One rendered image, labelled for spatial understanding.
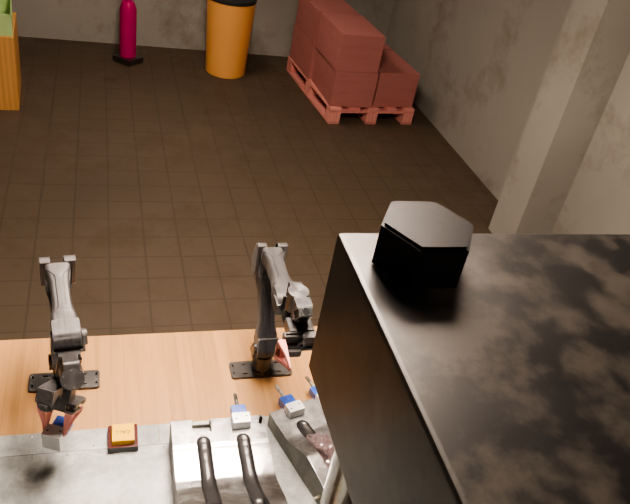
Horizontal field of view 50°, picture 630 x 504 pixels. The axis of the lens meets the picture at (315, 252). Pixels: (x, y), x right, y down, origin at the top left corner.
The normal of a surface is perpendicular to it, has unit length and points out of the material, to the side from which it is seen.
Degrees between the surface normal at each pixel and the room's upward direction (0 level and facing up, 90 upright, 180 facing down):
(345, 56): 90
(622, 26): 90
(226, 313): 0
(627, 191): 90
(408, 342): 0
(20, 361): 0
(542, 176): 90
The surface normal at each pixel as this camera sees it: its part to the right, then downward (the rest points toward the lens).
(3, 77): 0.29, 0.58
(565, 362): 0.16, -0.81
